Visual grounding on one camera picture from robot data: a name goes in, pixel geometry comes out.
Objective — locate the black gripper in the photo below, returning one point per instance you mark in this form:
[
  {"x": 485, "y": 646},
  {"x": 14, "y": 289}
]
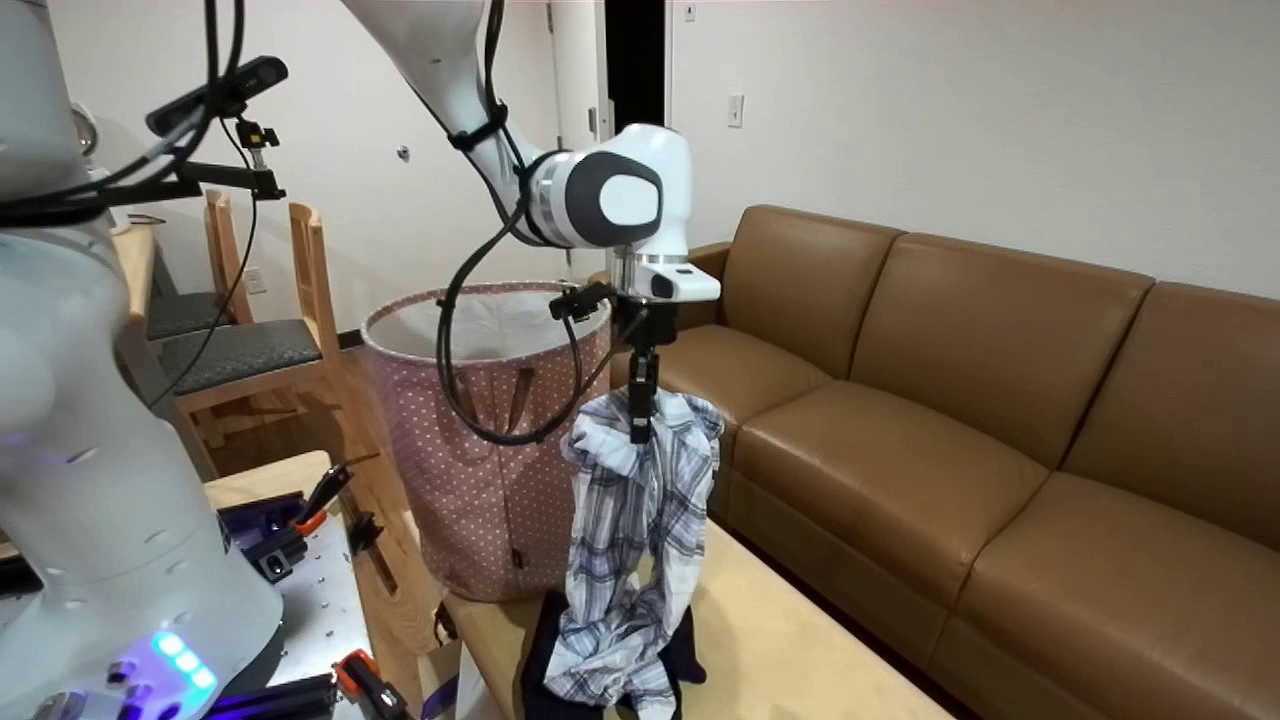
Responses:
[{"x": 645, "y": 327}]

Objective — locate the checkered shirt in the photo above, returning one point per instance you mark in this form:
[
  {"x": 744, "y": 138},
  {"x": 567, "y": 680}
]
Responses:
[{"x": 624, "y": 560}]

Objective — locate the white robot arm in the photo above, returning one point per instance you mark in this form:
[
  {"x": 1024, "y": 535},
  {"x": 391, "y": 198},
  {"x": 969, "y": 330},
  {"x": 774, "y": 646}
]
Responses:
[{"x": 624, "y": 200}]

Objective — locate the pink polka-dot laundry bag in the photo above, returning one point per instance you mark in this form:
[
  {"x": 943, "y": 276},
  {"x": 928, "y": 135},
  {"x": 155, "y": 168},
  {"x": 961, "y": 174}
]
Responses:
[{"x": 465, "y": 493}]

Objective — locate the dark navy garment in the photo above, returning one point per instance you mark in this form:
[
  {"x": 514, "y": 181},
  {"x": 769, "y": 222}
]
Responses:
[{"x": 538, "y": 665}]

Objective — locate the black clamp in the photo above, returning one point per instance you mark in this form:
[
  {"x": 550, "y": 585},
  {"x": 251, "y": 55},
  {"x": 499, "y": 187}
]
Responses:
[{"x": 370, "y": 545}]

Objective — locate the brown leather sofa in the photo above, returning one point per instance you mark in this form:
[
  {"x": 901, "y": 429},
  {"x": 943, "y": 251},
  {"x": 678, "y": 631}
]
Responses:
[{"x": 1002, "y": 442}]

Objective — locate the dark electronic box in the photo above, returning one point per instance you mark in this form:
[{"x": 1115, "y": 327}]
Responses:
[{"x": 264, "y": 542}]

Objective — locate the wooden chair grey cushion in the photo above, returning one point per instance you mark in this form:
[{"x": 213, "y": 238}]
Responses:
[
  {"x": 242, "y": 352},
  {"x": 169, "y": 312}
]

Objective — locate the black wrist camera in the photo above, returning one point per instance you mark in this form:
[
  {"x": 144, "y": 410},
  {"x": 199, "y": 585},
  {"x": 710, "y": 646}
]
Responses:
[{"x": 586, "y": 300}]

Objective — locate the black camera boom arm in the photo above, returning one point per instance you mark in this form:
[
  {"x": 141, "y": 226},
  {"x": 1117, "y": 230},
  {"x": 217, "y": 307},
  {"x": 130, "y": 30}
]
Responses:
[{"x": 200, "y": 181}]

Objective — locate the black stereo camera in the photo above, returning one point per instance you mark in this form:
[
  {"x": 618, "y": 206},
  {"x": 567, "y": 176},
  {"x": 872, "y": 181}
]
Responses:
[{"x": 223, "y": 92}]

